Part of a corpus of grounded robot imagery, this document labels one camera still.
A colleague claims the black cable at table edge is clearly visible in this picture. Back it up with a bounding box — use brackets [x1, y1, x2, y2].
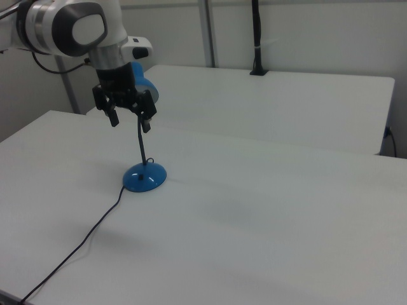
[385, 126, 399, 157]

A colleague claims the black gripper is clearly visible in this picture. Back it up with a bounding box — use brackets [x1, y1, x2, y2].
[92, 62, 158, 133]

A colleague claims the grey metal partition post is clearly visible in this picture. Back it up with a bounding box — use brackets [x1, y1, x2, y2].
[55, 57, 81, 114]
[200, 0, 217, 68]

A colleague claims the black lamp power cable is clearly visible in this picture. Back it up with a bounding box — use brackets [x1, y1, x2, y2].
[20, 186, 127, 303]

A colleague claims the black camera pole with clamp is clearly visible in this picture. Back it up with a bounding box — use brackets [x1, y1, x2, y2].
[249, 0, 270, 76]

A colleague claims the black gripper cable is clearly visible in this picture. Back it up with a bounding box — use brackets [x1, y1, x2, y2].
[31, 52, 90, 74]

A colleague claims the blue gooseneck desk lamp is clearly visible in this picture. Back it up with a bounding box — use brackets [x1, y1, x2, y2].
[122, 62, 168, 194]

